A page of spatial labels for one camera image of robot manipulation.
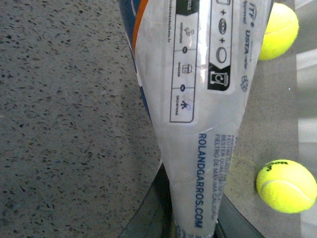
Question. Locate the tennis ball centre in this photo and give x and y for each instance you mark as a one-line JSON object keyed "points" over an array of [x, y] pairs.
{"points": [[281, 32]]}

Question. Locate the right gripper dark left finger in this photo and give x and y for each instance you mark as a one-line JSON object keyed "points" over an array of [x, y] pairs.
{"points": [[153, 218]]}

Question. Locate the tennis ball with black logo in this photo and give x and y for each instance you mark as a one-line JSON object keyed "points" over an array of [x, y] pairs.
{"points": [[286, 186]]}

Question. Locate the crushed clear tennis ball can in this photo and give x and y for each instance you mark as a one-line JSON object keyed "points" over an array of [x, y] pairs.
{"points": [[195, 61]]}

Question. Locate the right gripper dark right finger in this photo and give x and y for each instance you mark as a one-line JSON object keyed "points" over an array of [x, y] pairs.
{"points": [[231, 223]]}

